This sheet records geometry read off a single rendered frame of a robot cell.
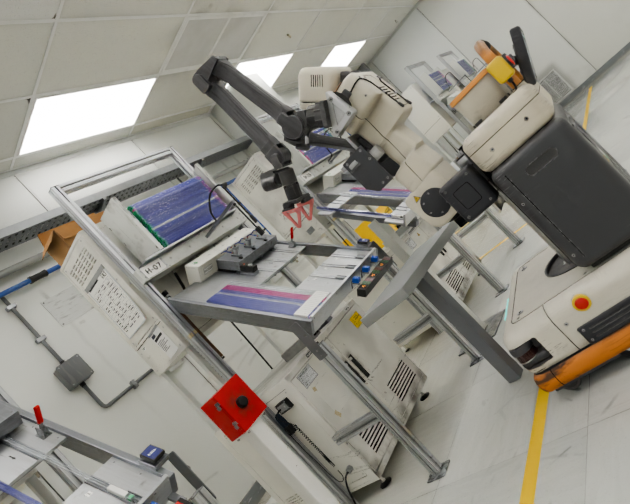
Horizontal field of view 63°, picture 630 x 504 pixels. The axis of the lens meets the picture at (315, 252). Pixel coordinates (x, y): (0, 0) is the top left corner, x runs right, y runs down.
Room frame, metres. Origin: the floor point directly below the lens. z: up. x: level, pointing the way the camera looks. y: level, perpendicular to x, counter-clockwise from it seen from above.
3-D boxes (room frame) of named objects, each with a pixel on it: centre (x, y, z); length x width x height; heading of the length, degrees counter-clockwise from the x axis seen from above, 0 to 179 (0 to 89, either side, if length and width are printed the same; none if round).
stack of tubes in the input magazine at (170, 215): (2.54, 0.36, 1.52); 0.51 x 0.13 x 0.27; 143
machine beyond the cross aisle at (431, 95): (6.57, -2.50, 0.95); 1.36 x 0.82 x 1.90; 53
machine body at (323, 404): (2.56, 0.49, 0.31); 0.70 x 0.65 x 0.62; 143
